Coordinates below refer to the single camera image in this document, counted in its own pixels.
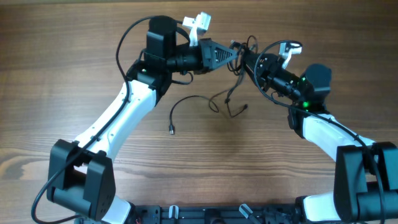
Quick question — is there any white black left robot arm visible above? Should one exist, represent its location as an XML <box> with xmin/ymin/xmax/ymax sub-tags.
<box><xmin>42</xmin><ymin>12</ymin><xmax>237</xmax><ymax>223</ymax></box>

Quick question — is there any black right camera cable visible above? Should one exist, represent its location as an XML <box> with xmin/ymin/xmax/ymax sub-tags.
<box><xmin>253</xmin><ymin>39</ymin><xmax>386</xmax><ymax>224</ymax></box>

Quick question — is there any thin black usb cable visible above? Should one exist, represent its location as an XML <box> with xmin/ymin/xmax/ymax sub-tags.
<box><xmin>169</xmin><ymin>74</ymin><xmax>246</xmax><ymax>136</ymax></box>

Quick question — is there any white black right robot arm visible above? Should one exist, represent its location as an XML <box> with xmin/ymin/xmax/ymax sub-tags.
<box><xmin>243</xmin><ymin>52</ymin><xmax>397</xmax><ymax>223</ymax></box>

